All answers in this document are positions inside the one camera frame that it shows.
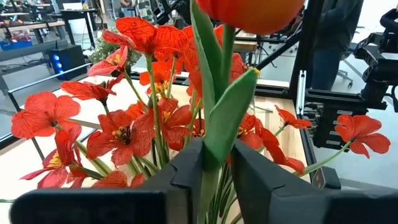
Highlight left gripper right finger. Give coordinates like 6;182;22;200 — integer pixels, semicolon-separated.
231;141;398;224

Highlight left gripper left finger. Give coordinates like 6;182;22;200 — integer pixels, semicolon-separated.
9;138;205;224

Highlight red poppy flower bunch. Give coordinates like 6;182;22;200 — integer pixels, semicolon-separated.
236;104;392;184
11;16;249;189

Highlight orange tulip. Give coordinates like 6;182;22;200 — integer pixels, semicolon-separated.
189;0;305;224

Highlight black computer tower blue lights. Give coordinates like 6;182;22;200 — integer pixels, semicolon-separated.
49;43;88;82

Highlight potted green plant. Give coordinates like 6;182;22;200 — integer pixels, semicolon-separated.
90;29;142;74

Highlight person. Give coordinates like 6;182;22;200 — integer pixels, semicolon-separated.
310;0;365;91
119;0;133;16

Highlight blue storage bin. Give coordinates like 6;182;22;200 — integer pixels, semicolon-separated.
0;39;34;52

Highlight black standing table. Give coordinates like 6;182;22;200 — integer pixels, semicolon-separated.
58;8;98;50

